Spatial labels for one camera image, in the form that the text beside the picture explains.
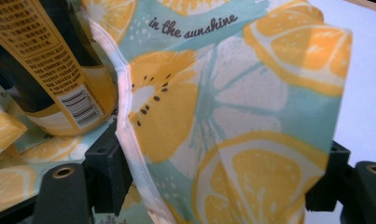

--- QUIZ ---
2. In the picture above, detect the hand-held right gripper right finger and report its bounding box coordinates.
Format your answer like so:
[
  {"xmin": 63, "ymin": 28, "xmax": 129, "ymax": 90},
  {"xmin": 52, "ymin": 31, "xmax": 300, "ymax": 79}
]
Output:
[{"xmin": 304, "ymin": 140, "xmax": 354, "ymax": 213}]

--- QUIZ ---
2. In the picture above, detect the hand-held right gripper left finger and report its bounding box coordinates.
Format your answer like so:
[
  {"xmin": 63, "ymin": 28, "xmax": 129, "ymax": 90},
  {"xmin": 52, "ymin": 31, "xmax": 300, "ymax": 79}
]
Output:
[{"xmin": 84, "ymin": 120, "xmax": 134, "ymax": 217}]

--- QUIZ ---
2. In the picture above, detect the orange slice print cloth bag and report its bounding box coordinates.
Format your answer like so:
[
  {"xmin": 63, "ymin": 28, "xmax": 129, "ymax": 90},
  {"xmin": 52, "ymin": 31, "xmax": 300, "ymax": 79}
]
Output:
[{"xmin": 0, "ymin": 0, "xmax": 355, "ymax": 224}]

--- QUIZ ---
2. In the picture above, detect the dark bottle with yellow label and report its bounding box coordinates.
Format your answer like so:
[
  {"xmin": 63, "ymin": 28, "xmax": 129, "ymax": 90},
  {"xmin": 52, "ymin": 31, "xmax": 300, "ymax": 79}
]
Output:
[{"xmin": 0, "ymin": 0, "xmax": 119, "ymax": 137}]

